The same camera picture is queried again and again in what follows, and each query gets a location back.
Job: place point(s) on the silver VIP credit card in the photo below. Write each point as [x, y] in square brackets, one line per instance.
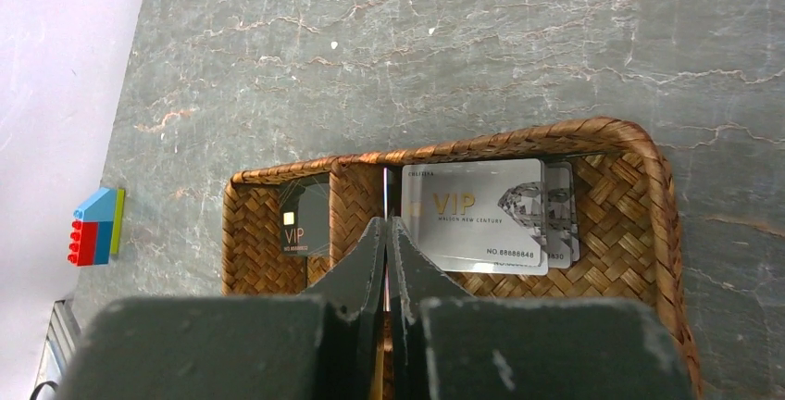
[387, 344]

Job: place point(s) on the black card stack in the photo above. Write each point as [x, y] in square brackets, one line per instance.
[304, 216]

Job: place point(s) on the woven wicker divided basket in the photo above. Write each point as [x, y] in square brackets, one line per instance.
[629, 228]

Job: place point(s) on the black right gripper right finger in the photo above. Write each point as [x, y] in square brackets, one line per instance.
[430, 331]

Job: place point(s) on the red blue toy block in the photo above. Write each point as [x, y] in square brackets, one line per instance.
[96, 228]

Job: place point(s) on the white card stack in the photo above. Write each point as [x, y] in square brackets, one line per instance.
[513, 216]

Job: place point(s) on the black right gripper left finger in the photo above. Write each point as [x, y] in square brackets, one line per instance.
[350, 344]

